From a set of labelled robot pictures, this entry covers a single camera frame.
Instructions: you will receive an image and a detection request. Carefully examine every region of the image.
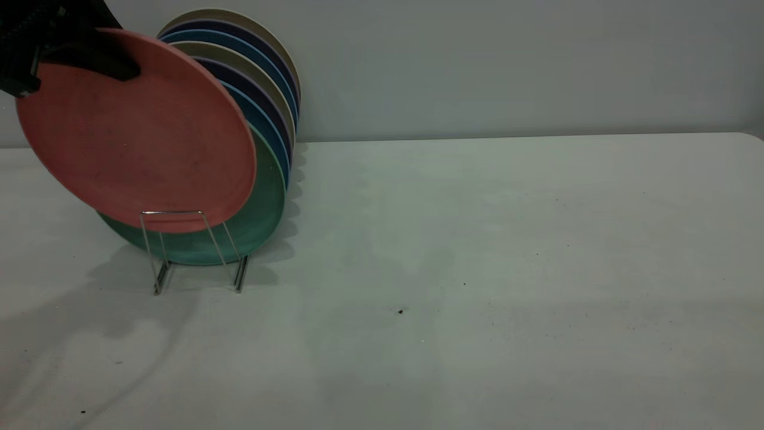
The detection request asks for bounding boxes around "pink plate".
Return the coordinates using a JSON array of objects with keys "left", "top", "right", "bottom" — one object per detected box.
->
[{"left": 16, "top": 27, "right": 258, "bottom": 234}]

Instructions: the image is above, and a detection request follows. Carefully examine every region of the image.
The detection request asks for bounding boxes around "beige plate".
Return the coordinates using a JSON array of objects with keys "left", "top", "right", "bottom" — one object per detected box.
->
[
  {"left": 156, "top": 8, "right": 303, "bottom": 103},
  {"left": 168, "top": 41, "right": 297, "bottom": 145}
]

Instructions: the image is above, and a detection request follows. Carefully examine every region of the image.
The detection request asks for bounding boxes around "metal wire plate rack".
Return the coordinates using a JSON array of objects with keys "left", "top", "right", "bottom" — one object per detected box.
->
[{"left": 140, "top": 210, "right": 250, "bottom": 296}]

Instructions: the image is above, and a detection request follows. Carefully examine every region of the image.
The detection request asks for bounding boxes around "green plate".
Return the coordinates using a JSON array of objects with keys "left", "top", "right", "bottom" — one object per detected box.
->
[{"left": 98, "top": 122, "right": 288, "bottom": 267}]

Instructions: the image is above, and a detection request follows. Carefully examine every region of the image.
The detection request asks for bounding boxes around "dark navy plate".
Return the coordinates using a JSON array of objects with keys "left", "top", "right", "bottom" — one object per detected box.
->
[
  {"left": 158, "top": 20, "right": 301, "bottom": 109},
  {"left": 191, "top": 57, "right": 294, "bottom": 163}
]

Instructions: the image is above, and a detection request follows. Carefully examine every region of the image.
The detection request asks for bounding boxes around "blue plate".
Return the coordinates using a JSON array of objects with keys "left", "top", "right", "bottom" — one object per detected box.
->
[
  {"left": 220, "top": 80, "right": 292, "bottom": 189},
  {"left": 159, "top": 29, "right": 299, "bottom": 121}
]

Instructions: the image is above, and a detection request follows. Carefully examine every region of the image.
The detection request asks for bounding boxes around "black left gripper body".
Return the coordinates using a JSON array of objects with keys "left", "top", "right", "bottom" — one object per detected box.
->
[{"left": 0, "top": 0, "right": 124, "bottom": 67}]

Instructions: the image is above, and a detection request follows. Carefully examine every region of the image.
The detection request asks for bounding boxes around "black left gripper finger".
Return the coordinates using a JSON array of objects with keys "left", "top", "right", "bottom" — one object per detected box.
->
[
  {"left": 0, "top": 48, "right": 44, "bottom": 100},
  {"left": 41, "top": 42, "right": 142, "bottom": 82}
]

